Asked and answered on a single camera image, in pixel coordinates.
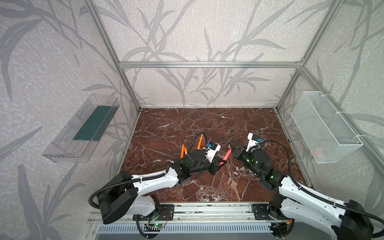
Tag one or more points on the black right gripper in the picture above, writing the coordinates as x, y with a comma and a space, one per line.
237, 153

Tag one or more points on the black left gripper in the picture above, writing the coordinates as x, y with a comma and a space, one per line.
208, 163

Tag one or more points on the orange highlighter marker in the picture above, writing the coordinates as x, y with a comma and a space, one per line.
200, 142

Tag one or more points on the pink marker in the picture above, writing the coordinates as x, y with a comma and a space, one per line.
225, 156

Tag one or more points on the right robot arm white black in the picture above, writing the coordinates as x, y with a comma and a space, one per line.
342, 221

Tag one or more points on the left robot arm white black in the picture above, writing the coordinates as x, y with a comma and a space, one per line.
131, 194

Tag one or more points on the green circuit board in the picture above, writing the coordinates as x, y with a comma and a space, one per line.
155, 226

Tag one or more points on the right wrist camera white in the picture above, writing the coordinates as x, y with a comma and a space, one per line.
254, 140

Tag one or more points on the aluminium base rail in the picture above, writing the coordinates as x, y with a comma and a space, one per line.
193, 217

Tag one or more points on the white wire mesh basket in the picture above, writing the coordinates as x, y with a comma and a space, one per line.
327, 134

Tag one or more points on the aluminium frame horizontal bar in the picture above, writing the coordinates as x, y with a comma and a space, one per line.
252, 65

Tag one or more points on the clear plastic wall bin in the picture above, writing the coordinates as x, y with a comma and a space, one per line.
79, 138

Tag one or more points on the aluminium frame corner post left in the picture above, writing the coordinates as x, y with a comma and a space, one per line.
99, 25

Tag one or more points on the aluminium frame corner post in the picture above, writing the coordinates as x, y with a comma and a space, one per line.
99, 25
326, 22

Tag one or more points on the aluminium frame corner post right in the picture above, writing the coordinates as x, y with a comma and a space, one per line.
326, 22

